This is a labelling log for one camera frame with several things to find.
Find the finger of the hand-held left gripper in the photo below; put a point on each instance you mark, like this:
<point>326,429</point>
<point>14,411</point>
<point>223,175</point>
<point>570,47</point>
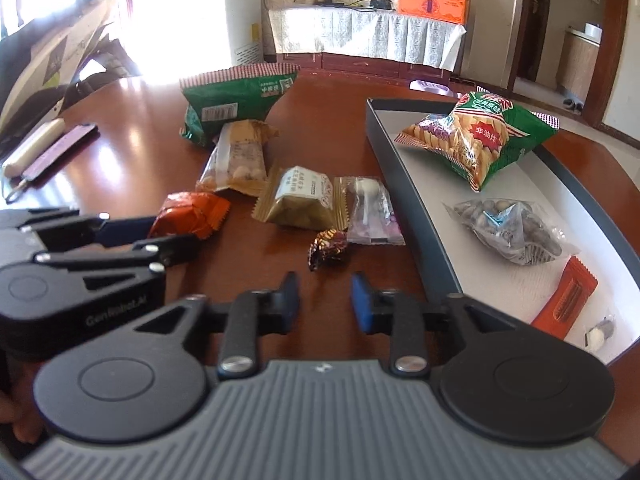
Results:
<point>125,230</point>
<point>170,250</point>

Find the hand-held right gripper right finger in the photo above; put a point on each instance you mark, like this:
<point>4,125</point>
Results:
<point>361,305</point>

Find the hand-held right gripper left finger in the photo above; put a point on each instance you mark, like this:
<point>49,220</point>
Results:
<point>292,305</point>

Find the orange foil snack packet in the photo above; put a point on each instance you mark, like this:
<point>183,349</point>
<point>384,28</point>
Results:
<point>190,212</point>

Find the brown foil candy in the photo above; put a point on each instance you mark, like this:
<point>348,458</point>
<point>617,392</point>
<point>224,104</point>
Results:
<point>327,250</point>

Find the clear purple candy packet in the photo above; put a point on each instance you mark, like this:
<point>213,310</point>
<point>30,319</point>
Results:
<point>370,210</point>

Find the tan gold-edged pastry packet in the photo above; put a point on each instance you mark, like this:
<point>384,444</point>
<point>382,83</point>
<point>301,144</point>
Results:
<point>300,200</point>

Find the beige snack packet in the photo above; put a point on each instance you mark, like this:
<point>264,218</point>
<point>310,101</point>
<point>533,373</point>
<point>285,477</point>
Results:
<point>240,160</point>

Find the clear bag of nuts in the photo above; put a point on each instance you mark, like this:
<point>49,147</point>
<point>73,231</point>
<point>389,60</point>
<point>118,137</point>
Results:
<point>505,230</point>

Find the green striped-edge snack bag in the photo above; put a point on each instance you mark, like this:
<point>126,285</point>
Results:
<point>235,95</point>
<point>480,140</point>

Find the orange stick snack packet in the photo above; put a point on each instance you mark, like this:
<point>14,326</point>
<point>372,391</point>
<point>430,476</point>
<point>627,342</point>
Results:
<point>570,292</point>

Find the grey box with white inside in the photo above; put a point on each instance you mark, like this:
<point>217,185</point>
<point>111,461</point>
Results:
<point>550,180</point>

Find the small white candy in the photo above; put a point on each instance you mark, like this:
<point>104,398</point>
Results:
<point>596,337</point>

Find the person's left hand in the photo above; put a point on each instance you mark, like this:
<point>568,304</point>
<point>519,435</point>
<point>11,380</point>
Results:
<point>15,412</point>

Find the smartphone in dark case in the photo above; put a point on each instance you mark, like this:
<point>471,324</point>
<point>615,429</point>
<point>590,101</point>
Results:
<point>60,152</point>

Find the pale rolling pin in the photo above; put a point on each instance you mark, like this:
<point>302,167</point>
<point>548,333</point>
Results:
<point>35,147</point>

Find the white chest freezer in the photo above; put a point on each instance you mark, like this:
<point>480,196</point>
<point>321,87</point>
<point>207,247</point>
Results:
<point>240,20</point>

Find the dark wooden television cabinet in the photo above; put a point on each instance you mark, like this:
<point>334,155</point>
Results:
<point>360,62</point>

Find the pale patterned cabinet cloth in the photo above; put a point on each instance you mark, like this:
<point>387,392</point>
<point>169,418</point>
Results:
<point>360,35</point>

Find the pair of grey shoes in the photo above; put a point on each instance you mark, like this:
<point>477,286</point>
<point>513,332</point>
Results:
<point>573,105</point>

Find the small black router box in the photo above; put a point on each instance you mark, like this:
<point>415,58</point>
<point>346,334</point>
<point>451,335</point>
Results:
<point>380,3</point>

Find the wooden kitchen cabinet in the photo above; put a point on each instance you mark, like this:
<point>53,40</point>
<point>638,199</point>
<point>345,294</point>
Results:
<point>575,65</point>

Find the white container on counter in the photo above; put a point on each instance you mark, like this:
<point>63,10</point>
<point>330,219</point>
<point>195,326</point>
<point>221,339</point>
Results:
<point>592,31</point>

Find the brown wooden door frame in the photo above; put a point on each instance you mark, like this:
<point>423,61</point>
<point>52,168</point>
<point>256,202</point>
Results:
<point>615,35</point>

